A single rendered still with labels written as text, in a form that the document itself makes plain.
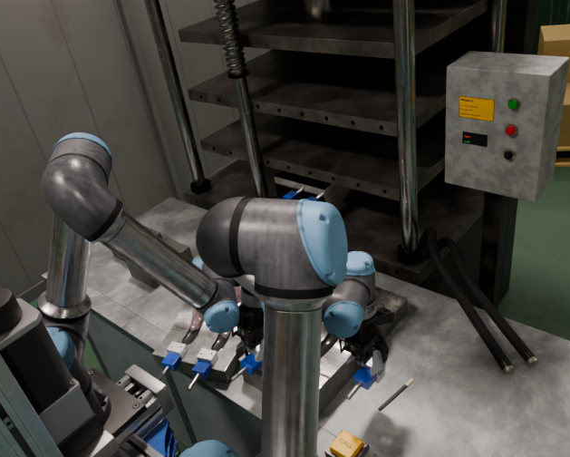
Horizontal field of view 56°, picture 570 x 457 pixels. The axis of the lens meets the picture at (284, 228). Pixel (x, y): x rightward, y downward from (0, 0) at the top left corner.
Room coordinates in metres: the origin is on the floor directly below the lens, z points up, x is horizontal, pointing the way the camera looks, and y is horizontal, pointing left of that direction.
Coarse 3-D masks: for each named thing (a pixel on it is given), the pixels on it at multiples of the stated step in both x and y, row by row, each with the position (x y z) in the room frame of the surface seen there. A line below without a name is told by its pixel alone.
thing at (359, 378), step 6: (366, 366) 0.94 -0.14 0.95; (360, 372) 0.93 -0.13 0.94; (366, 372) 0.93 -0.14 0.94; (384, 372) 0.94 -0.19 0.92; (354, 378) 0.92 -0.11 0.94; (360, 378) 0.91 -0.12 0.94; (366, 378) 0.91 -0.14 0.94; (372, 378) 0.91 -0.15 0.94; (378, 378) 0.92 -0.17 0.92; (360, 384) 0.90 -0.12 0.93; (366, 384) 0.89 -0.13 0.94; (354, 390) 0.89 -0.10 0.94; (348, 396) 0.87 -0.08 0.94
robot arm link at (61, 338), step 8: (48, 328) 0.92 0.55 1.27; (56, 328) 0.91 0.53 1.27; (64, 328) 0.94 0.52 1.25; (56, 336) 0.89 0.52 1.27; (64, 336) 0.89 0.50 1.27; (72, 336) 0.92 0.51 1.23; (80, 336) 0.94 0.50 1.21; (56, 344) 0.87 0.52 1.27; (64, 344) 0.87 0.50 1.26; (72, 344) 0.88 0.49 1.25; (80, 344) 0.92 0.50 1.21; (64, 352) 0.85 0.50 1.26; (72, 352) 0.87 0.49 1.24; (80, 352) 0.90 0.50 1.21; (64, 360) 0.84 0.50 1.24; (72, 360) 0.85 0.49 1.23; (80, 360) 0.88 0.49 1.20; (72, 368) 0.84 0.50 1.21; (80, 368) 0.86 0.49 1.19; (72, 376) 0.84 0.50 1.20; (80, 376) 0.85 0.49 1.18; (88, 376) 0.88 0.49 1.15; (80, 384) 0.84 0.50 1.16; (88, 384) 0.86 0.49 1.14
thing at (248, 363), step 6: (258, 348) 1.07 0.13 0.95; (252, 354) 1.07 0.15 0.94; (246, 360) 1.04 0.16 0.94; (252, 360) 1.04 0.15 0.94; (246, 366) 1.03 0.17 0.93; (252, 366) 1.02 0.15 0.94; (258, 366) 1.03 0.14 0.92; (240, 372) 1.01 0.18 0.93; (252, 372) 1.02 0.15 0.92; (234, 378) 0.99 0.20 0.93
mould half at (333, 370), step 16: (384, 304) 1.26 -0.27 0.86; (400, 304) 1.24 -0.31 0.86; (400, 320) 1.23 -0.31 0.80; (384, 336) 1.17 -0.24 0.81; (336, 352) 1.07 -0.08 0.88; (240, 368) 1.10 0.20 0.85; (320, 368) 1.02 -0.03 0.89; (336, 368) 1.01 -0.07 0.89; (352, 368) 1.05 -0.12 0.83; (256, 384) 1.06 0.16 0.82; (320, 384) 0.96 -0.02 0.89; (336, 384) 1.00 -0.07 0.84; (320, 400) 0.95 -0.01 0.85
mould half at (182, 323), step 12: (180, 312) 1.37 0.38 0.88; (180, 324) 1.33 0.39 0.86; (204, 324) 1.30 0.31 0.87; (168, 336) 1.29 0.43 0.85; (180, 336) 1.28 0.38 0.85; (204, 336) 1.26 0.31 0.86; (216, 336) 1.25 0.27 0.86; (156, 348) 1.24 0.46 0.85; (192, 348) 1.22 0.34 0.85; (228, 348) 1.19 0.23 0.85; (156, 360) 1.22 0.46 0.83; (180, 360) 1.17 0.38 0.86; (192, 360) 1.17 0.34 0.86; (228, 360) 1.14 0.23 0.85; (216, 372) 1.11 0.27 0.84; (228, 372) 1.11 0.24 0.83
